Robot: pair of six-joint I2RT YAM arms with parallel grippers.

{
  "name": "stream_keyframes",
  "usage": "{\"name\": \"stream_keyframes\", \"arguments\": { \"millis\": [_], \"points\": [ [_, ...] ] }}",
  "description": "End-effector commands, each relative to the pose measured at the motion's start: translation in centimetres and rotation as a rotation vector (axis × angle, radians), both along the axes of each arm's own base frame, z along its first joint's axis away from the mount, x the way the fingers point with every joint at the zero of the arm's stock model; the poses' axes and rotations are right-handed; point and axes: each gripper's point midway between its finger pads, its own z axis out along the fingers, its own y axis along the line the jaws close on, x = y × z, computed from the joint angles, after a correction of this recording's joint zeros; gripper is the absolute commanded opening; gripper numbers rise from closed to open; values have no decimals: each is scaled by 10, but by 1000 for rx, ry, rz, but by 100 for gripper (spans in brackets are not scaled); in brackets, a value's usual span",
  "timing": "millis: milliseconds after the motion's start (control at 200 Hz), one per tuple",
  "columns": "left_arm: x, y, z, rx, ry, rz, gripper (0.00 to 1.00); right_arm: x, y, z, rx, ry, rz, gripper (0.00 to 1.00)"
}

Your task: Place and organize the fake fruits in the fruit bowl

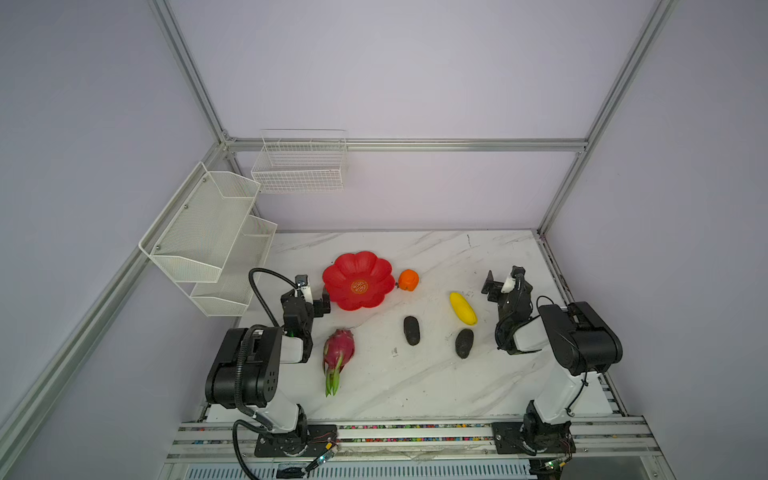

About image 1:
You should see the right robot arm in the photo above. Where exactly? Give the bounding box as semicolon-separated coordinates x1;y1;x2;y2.
481;266;623;454

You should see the aluminium rail at front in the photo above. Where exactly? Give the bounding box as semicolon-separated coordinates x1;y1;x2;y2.
165;415;662;463

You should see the orange fake fruit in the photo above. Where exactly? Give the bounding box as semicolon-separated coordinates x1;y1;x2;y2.
397;269;420;292

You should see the yellow fake mango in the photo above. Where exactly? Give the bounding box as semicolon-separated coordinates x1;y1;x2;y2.
449;292;478;326

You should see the pink dragon fruit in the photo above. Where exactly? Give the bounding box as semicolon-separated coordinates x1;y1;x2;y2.
323;329;355;396

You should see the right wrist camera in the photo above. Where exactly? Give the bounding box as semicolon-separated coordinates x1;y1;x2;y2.
500;276;516;294

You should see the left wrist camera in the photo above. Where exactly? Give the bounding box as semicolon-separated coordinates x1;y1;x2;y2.
295;274;314;303

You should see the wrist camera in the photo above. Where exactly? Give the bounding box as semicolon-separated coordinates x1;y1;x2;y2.
295;274;314;303
500;276;516;294

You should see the white wire basket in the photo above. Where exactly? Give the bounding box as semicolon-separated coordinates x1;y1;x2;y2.
251;129;348;194

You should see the red flower-shaped fruit bowl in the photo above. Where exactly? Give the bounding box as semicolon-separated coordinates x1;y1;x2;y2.
322;251;395;311

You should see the white mesh shelf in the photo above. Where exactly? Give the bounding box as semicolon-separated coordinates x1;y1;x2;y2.
138;164;260;283
190;215;277;317

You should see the upper white mesh shelf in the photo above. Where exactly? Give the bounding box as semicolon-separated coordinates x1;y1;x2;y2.
138;164;260;283

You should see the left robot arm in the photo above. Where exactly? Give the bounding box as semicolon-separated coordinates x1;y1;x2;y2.
205;288;331;434

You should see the lower white mesh shelf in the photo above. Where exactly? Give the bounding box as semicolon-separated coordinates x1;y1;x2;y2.
190;215;277;317

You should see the dark avocado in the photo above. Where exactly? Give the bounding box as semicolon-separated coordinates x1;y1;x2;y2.
454;328;475;359
403;316;421;346

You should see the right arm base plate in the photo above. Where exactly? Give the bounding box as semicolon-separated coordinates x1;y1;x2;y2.
491;422;576;456

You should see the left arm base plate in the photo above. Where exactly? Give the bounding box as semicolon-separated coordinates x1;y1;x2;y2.
253;424;338;458

